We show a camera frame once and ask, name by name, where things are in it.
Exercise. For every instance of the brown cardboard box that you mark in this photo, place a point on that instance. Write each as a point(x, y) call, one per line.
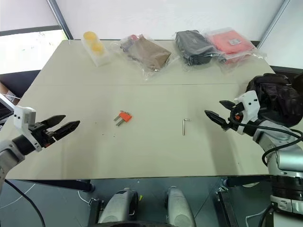
point(7, 93)

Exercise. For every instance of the black table leg bracket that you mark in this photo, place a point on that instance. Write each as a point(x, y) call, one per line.
point(226, 208)
point(95, 212)

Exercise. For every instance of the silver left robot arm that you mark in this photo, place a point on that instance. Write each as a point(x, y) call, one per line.
point(9, 151)

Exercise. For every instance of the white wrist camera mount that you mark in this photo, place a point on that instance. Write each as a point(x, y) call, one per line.
point(251, 106)
point(23, 116)

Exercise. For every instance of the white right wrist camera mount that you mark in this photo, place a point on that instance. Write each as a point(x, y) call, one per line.
point(251, 106)

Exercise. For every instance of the black backpack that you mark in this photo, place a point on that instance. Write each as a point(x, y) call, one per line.
point(277, 99)

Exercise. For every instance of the brown pouch in clear bag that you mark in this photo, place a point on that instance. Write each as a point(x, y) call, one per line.
point(148, 53)

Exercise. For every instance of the dark low cabinet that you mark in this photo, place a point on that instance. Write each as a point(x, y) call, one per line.
point(21, 78)

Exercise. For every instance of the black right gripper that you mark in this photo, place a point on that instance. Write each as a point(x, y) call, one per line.
point(235, 123)

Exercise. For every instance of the black window frame bar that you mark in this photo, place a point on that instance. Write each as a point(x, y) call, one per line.
point(59, 16)

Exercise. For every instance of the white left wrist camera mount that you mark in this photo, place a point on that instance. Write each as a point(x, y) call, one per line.
point(23, 116)

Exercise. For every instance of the red pouch in clear bag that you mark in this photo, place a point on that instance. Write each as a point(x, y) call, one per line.
point(230, 43)

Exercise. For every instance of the black pouch in clear bag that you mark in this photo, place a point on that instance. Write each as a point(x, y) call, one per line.
point(194, 47)

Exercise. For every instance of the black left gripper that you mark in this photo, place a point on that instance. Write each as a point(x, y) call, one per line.
point(43, 137)

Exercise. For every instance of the silver device with dark screen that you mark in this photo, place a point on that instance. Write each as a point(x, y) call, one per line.
point(4, 108)

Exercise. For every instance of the orange plastic hex-key holder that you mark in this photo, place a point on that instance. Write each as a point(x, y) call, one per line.
point(125, 116)

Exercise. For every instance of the grey window frame post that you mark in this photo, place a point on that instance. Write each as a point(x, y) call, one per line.
point(274, 21)

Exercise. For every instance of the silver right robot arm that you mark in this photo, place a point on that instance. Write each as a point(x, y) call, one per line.
point(284, 153)

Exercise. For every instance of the yellow round item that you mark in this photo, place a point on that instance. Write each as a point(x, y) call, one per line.
point(97, 48)
point(90, 36)

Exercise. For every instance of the grey rounded robot leg shell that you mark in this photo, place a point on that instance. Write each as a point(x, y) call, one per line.
point(118, 208)
point(180, 208)

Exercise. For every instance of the clear plastic box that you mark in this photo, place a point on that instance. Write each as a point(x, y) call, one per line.
point(98, 58)

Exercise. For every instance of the black table frame bar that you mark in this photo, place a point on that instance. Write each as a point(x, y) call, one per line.
point(248, 180)
point(59, 184)

